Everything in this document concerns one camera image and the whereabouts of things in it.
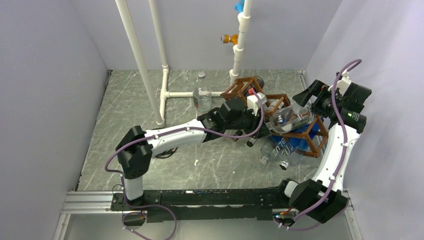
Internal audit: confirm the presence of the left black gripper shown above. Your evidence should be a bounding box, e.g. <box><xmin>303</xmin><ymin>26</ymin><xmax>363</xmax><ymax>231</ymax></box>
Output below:
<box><xmin>225</xmin><ymin>105</ymin><xmax>272</xmax><ymax>139</ymax></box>

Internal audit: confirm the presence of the clear glass bottle white cap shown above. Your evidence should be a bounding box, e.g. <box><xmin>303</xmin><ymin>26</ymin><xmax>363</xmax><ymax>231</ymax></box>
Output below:
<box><xmin>269</xmin><ymin>103</ymin><xmax>315</xmax><ymax>134</ymax></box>

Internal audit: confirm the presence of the clear glass bottle silver cap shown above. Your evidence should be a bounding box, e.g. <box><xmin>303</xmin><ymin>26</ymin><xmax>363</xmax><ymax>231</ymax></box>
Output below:
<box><xmin>192</xmin><ymin>71</ymin><xmax>212</xmax><ymax>113</ymax></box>

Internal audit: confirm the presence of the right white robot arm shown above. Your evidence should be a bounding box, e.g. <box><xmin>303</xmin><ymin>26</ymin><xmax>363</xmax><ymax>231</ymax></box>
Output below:
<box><xmin>275</xmin><ymin>79</ymin><xmax>372</xmax><ymax>224</ymax></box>

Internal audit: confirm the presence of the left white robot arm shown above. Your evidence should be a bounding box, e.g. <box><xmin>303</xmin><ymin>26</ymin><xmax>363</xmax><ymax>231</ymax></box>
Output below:
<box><xmin>115</xmin><ymin>92</ymin><xmax>269</xmax><ymax>210</ymax></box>

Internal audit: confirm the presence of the dark green wine bottle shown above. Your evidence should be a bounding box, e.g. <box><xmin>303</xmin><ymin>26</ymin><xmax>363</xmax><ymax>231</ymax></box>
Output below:
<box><xmin>246</xmin><ymin>98</ymin><xmax>287</xmax><ymax>147</ymax></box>

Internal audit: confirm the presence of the small clear bottle black cap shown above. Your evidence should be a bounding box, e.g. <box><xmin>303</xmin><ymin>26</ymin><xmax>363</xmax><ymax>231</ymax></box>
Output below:
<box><xmin>232</xmin><ymin>130</ymin><xmax>244</xmax><ymax>142</ymax></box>

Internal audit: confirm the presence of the blue label clear bottle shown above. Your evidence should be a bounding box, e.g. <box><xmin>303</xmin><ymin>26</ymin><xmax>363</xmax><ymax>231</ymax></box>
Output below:
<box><xmin>259</xmin><ymin>124</ymin><xmax>310</xmax><ymax>165</ymax></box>

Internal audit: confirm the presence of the clear square bottle black cap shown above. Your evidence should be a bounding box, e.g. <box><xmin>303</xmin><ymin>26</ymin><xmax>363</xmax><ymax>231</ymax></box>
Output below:
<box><xmin>278</xmin><ymin>149</ymin><xmax>305</xmax><ymax>171</ymax></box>

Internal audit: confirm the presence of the brown wooden wine rack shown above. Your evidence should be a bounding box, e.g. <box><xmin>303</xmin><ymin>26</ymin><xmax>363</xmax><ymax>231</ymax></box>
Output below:
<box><xmin>220</xmin><ymin>76</ymin><xmax>329</xmax><ymax>158</ymax></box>

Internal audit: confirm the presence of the dark red wine bottle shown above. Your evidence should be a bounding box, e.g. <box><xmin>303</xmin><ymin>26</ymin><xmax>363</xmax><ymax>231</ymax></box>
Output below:
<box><xmin>226</xmin><ymin>76</ymin><xmax>265</xmax><ymax>98</ymax></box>

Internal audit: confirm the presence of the orange pipe valve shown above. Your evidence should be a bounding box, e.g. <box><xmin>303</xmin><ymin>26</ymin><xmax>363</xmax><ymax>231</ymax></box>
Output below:
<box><xmin>220</xmin><ymin>34</ymin><xmax>239</xmax><ymax>46</ymax></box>

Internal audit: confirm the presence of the blue pipe valve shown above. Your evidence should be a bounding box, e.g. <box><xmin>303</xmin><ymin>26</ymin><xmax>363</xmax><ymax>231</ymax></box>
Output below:
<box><xmin>234</xmin><ymin>0</ymin><xmax>245</xmax><ymax>13</ymax></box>

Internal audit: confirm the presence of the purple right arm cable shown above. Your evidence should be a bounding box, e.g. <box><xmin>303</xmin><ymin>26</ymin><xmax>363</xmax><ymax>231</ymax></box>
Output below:
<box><xmin>274</xmin><ymin>58</ymin><xmax>363</xmax><ymax>232</ymax></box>

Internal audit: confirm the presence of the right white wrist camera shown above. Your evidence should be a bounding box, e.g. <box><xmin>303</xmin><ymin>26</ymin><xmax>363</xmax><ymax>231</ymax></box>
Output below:
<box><xmin>335</xmin><ymin>70</ymin><xmax>352</xmax><ymax>96</ymax></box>

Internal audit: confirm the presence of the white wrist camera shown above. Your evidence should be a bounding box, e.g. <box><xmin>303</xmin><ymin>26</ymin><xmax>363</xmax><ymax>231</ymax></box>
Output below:
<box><xmin>335</xmin><ymin>70</ymin><xmax>352</xmax><ymax>96</ymax></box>
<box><xmin>246</xmin><ymin>88</ymin><xmax>268</xmax><ymax>116</ymax></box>

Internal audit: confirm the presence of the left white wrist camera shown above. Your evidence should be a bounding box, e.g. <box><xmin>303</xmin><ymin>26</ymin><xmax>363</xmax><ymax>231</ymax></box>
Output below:
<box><xmin>246</xmin><ymin>88</ymin><xmax>268</xmax><ymax>116</ymax></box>

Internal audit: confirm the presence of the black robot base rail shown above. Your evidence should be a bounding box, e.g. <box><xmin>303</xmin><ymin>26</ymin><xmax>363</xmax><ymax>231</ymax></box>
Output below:
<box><xmin>110</xmin><ymin>187</ymin><xmax>289</xmax><ymax>223</ymax></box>

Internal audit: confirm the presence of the black coiled cable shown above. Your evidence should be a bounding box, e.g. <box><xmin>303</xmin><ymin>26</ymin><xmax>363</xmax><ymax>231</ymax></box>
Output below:
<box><xmin>153</xmin><ymin>147</ymin><xmax>180</xmax><ymax>160</ymax></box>

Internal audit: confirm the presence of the white PVC pipe frame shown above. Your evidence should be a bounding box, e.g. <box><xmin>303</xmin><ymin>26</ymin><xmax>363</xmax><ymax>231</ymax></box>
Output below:
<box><xmin>114</xmin><ymin>0</ymin><xmax>253</xmax><ymax>127</ymax></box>

